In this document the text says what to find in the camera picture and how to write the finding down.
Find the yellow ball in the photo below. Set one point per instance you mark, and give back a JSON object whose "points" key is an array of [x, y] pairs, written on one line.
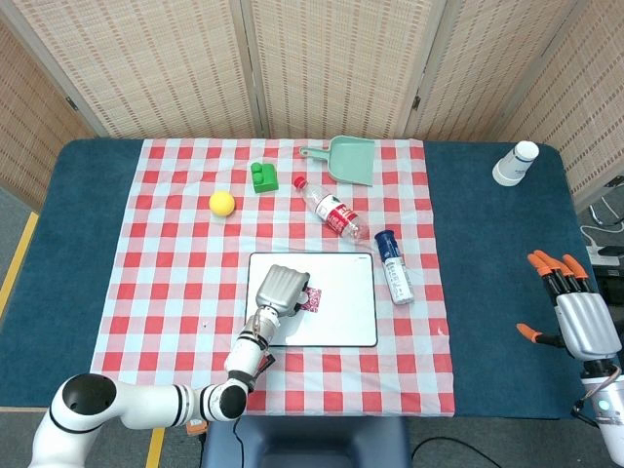
{"points": [[222, 203]]}

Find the left silver hand black fingers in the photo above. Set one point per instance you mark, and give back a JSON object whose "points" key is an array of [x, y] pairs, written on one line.
{"points": [[280, 287]]}

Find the red white checkered tablecloth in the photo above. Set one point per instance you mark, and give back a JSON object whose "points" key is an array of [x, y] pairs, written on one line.
{"points": [[166, 253]]}

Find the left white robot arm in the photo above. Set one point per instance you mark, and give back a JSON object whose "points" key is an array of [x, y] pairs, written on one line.
{"points": [[146, 404]]}

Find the dark blue table cover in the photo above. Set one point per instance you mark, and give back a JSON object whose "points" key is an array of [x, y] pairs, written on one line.
{"points": [[487, 234]]}

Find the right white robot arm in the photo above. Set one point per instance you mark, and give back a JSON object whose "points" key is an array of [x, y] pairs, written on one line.
{"points": [[612, 414]]}

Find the metal screen hinge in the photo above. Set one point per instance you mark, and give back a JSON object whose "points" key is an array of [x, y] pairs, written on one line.
{"points": [[417, 102], [72, 103]]}

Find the woven folding screen panel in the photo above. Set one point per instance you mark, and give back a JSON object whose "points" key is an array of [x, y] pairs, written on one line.
{"points": [[336, 68], [161, 73], [595, 97], [29, 122], [487, 73]]}

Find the white rectangular board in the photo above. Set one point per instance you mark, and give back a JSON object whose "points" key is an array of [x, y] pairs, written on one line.
{"points": [[341, 302]]}

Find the blue white cylindrical can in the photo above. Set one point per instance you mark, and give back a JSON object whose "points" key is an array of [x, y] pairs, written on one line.
{"points": [[396, 270]]}

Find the white paper cup stack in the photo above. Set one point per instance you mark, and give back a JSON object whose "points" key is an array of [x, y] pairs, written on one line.
{"points": [[514, 163]]}

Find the mint green dustpan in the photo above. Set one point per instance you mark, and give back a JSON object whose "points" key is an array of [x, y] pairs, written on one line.
{"points": [[352, 161]]}

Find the right silver hand orange fingertips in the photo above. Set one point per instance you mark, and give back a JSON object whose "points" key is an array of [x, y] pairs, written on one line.
{"points": [[587, 324]]}

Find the green toy building block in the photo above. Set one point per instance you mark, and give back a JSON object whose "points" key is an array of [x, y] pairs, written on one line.
{"points": [[264, 181]]}

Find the clear bottle red label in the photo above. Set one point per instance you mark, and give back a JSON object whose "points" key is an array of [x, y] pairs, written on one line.
{"points": [[334, 212]]}

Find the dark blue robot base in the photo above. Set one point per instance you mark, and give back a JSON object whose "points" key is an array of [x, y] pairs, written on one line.
{"points": [[317, 441]]}

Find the small orange box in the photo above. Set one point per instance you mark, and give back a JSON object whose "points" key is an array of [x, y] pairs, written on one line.
{"points": [[196, 428]]}

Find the white power strip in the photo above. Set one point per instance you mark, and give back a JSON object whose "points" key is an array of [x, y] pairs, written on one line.
{"points": [[604, 254]]}

